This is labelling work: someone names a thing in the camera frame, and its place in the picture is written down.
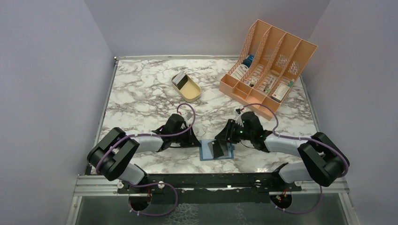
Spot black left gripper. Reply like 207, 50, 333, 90
171, 125, 201, 148

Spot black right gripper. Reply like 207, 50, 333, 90
215, 119, 253, 144

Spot black credit card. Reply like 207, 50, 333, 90
219, 140, 230, 157
207, 140, 222, 158

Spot blue card holder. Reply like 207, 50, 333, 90
199, 139, 235, 161

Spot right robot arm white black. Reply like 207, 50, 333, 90
215, 112, 348, 191

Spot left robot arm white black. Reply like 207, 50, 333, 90
87, 113, 201, 193

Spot stack of cards in tray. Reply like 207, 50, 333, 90
172, 72, 188, 89

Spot beige oval tray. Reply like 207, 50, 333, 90
171, 75, 201, 103

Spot small items in organizer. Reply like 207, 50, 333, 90
244, 77, 258, 87

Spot white box in organizer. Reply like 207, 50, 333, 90
231, 64, 249, 80

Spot red white medicine box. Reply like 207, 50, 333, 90
271, 83, 290, 103

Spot blue bottle in organizer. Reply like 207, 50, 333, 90
242, 54, 254, 68

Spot orange file organizer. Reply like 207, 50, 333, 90
219, 20, 318, 120

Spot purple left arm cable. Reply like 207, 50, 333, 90
95, 103, 197, 175

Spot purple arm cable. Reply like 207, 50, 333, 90
236, 103, 350, 178
95, 103, 197, 175

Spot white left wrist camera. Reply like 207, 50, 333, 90
182, 112, 193, 122

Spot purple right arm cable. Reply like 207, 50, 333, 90
236, 103, 350, 178

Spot black mounting rail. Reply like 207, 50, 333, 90
117, 172, 301, 204

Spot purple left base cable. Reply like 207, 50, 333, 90
128, 182, 180, 218

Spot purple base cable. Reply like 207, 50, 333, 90
269, 185, 324, 216
128, 182, 180, 218

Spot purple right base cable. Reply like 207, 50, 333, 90
269, 185, 324, 216

